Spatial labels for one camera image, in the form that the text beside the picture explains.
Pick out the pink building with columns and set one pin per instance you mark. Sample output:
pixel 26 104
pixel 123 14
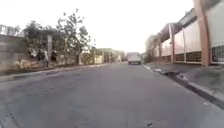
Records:
pixel 196 40

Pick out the grey concrete sidewalk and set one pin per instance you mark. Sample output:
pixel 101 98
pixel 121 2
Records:
pixel 203 78

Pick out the roadside kerb strip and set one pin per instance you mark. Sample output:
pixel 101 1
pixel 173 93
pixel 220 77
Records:
pixel 50 70

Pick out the trees behind wall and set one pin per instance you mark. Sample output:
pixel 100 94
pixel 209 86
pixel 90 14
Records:
pixel 63 36

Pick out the white truck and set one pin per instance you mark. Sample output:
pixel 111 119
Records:
pixel 134 57

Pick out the grey concrete wall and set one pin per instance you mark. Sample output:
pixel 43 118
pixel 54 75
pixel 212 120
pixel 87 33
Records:
pixel 15 53

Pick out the grey concrete road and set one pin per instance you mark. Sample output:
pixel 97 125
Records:
pixel 106 96

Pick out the person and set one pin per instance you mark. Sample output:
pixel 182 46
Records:
pixel 46 59

